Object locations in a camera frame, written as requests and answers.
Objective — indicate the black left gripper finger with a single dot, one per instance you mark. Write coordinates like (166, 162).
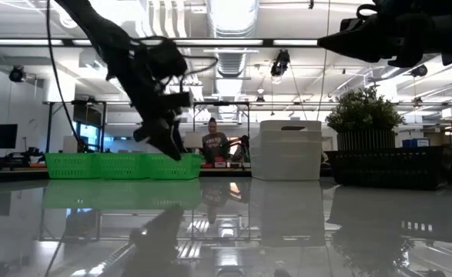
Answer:
(181, 131)
(162, 138)

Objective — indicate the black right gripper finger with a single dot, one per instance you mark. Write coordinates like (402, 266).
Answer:
(356, 44)

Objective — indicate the black mesh plastic basket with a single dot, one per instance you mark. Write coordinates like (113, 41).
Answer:
(422, 148)
(387, 169)

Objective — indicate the green mesh plastic basket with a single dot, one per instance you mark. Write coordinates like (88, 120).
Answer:
(164, 171)
(121, 166)
(71, 166)

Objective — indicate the person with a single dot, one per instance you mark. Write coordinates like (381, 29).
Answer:
(215, 144)

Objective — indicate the green potted plant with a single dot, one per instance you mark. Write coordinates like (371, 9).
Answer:
(364, 111)

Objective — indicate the dark ribbed plant pot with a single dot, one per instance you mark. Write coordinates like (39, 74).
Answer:
(364, 140)

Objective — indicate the blue storage bin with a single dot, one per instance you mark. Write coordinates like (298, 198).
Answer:
(416, 143)

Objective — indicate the black computer monitor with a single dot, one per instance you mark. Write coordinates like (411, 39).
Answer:
(0, 136)

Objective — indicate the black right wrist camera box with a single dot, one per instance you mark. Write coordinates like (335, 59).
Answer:
(352, 24)

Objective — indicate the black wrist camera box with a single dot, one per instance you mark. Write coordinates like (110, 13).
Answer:
(352, 24)
(168, 57)

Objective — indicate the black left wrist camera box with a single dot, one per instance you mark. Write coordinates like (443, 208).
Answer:
(168, 57)

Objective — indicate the black workstation frame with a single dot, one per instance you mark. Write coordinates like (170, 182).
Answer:
(50, 123)
(219, 103)

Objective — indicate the black overhead rig camera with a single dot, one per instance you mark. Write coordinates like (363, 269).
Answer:
(280, 63)

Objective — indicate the silver air duct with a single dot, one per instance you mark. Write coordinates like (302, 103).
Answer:
(231, 23)

